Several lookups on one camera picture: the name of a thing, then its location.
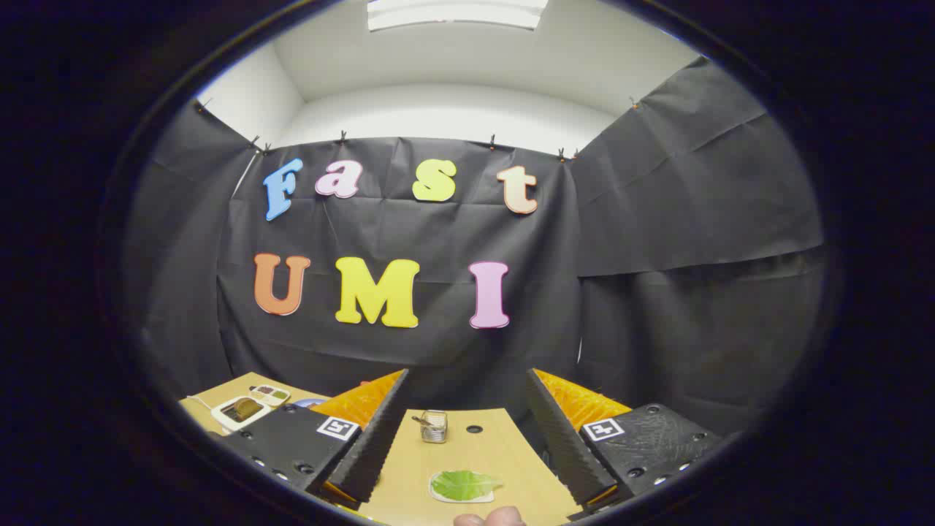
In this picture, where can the small white tray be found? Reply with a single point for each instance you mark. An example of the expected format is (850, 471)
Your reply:
(438, 498)

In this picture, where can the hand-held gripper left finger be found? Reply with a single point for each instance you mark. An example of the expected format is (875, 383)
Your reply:
(372, 438)

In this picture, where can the ceiling light panel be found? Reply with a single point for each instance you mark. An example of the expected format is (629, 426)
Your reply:
(456, 13)

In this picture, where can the white toaster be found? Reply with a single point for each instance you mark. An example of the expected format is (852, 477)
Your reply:
(225, 418)

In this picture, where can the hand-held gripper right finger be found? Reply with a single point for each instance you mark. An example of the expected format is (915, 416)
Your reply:
(562, 438)

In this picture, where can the green lettuce leaf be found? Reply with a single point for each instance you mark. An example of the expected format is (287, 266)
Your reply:
(462, 485)

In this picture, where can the white divided seasoning tray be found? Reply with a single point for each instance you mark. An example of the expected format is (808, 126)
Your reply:
(270, 395)

